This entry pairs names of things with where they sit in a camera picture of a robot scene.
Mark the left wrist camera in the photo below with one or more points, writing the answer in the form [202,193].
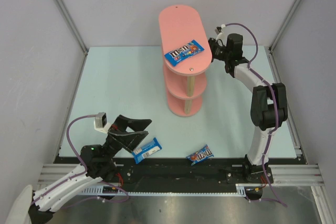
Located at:
[100,122]

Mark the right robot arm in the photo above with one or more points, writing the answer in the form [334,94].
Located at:
[268,110]

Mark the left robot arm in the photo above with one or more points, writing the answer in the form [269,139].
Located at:
[96,164]

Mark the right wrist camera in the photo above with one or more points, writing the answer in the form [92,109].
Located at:
[219,31]

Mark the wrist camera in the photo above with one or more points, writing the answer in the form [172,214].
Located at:
[219,31]
[100,122]

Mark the blue m&m bag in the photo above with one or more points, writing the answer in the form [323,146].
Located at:
[203,154]
[184,52]

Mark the slotted cable duct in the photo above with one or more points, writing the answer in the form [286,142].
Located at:
[217,189]

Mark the blue white candy bar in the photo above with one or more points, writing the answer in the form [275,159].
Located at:
[143,152]

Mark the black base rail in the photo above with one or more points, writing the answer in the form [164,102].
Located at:
[179,171]

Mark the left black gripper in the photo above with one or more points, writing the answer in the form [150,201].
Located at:
[115,135]

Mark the blue M&M bag on shelf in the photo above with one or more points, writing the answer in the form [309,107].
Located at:
[184,52]

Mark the pink tiered shelf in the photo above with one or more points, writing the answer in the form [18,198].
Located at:
[186,82]

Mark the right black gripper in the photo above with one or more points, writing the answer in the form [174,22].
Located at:
[214,49]

